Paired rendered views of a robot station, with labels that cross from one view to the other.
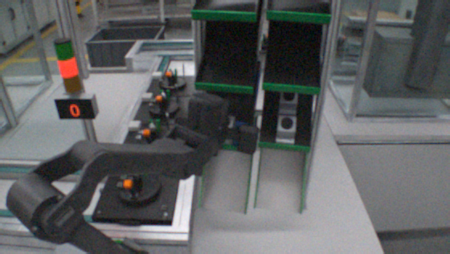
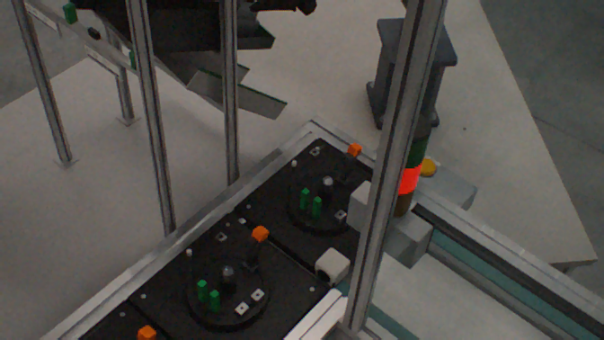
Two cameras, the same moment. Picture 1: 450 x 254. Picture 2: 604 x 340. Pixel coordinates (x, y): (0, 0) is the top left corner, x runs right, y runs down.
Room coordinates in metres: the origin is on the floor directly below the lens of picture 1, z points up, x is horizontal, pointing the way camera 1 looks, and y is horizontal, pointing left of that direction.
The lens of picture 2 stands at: (1.43, 0.72, 2.04)
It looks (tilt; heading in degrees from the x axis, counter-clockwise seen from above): 50 degrees down; 217
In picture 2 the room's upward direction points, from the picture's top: 5 degrees clockwise
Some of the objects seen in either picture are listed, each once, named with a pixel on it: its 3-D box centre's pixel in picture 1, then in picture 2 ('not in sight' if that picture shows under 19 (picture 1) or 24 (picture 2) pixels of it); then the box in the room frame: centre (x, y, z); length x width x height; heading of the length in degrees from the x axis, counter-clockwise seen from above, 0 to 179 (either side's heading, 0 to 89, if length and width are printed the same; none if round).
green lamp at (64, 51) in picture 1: (64, 50); not in sight; (0.86, 0.46, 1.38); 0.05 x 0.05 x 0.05
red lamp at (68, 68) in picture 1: (67, 66); not in sight; (0.86, 0.46, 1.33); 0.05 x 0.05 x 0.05
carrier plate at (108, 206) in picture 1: (139, 191); (324, 207); (0.74, 0.27, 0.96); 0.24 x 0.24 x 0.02; 0
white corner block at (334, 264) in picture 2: not in sight; (332, 267); (0.84, 0.36, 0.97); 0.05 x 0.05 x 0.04; 0
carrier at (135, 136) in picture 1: (152, 133); (227, 280); (0.99, 0.27, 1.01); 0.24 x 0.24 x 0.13; 0
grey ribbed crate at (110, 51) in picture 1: (128, 46); not in sight; (2.79, 0.87, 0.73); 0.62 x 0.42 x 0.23; 90
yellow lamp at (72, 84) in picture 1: (71, 82); not in sight; (0.86, 0.46, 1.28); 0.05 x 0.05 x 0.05
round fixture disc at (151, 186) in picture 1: (138, 187); (324, 201); (0.74, 0.27, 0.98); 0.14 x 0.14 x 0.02
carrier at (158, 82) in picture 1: (172, 77); not in sight; (1.48, 0.26, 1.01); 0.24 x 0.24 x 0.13; 0
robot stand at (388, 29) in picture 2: not in sight; (409, 74); (0.32, 0.17, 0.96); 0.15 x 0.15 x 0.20; 47
